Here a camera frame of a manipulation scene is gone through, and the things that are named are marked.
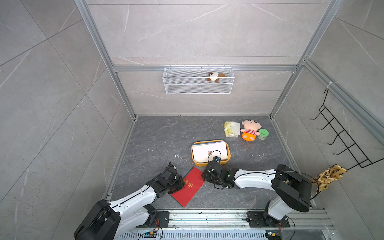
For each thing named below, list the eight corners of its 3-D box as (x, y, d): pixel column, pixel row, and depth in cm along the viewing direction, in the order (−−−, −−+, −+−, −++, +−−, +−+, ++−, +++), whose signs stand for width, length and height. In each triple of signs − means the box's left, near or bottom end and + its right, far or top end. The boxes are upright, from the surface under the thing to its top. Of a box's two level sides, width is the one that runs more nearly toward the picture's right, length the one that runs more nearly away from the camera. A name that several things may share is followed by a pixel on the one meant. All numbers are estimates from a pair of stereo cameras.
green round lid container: (257, 140, 107) (260, 135, 103) (255, 133, 112) (257, 128, 107) (267, 140, 107) (270, 135, 103) (264, 133, 112) (267, 128, 107)
